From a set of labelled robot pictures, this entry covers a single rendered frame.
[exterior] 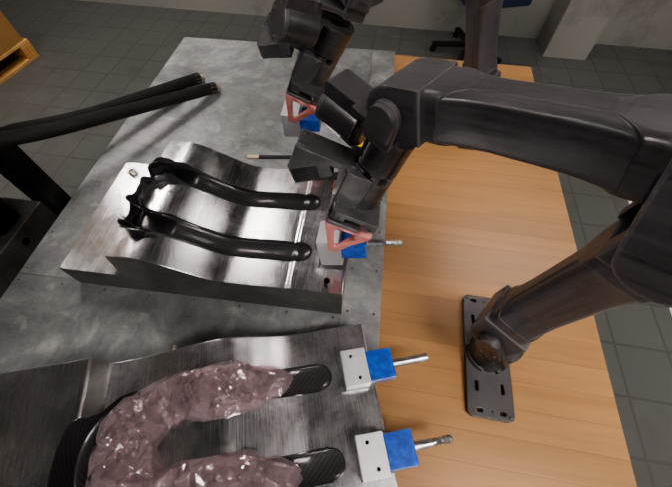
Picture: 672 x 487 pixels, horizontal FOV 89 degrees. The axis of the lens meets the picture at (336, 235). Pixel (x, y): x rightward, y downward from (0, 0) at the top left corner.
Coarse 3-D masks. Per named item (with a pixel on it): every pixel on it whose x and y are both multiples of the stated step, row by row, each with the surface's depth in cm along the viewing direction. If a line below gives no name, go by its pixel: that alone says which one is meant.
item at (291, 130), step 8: (296, 104) 69; (296, 112) 68; (304, 120) 68; (312, 120) 68; (288, 128) 70; (296, 128) 70; (304, 128) 70; (312, 128) 70; (288, 136) 72; (296, 136) 71
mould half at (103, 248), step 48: (192, 144) 66; (192, 192) 61; (288, 192) 65; (96, 240) 63; (144, 240) 54; (288, 240) 59; (144, 288) 63; (192, 288) 60; (240, 288) 57; (288, 288) 54; (336, 288) 54
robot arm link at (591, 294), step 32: (576, 256) 33; (608, 256) 27; (512, 288) 45; (544, 288) 36; (576, 288) 32; (608, 288) 29; (480, 320) 46; (512, 320) 42; (544, 320) 38; (576, 320) 35; (512, 352) 45
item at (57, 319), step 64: (192, 64) 104; (256, 64) 104; (384, 64) 104; (128, 128) 88; (192, 128) 88; (256, 128) 88; (320, 128) 88; (64, 256) 68; (0, 320) 60; (64, 320) 60; (128, 320) 60; (192, 320) 60; (256, 320) 60; (320, 320) 60
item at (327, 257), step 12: (324, 228) 54; (324, 240) 52; (336, 240) 52; (372, 240) 54; (384, 240) 54; (396, 240) 53; (324, 252) 53; (336, 252) 53; (348, 252) 53; (360, 252) 53; (324, 264) 56; (336, 264) 55
